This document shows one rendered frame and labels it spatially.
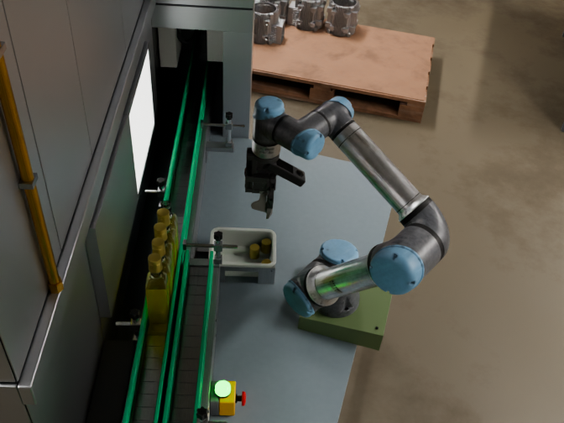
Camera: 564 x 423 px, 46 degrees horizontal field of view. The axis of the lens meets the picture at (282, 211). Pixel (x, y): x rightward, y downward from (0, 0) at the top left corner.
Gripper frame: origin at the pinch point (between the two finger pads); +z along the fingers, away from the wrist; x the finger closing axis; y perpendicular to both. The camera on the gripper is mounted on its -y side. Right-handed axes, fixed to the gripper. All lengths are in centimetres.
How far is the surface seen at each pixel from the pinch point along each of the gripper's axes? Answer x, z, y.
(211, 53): -100, 9, 24
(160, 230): 8.8, 1.8, 29.6
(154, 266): 20.6, 3.4, 29.7
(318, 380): 28, 43, -17
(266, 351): 18.0, 43.0, -1.2
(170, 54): -102, 12, 40
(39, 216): 51, -42, 43
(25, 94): 40, -61, 45
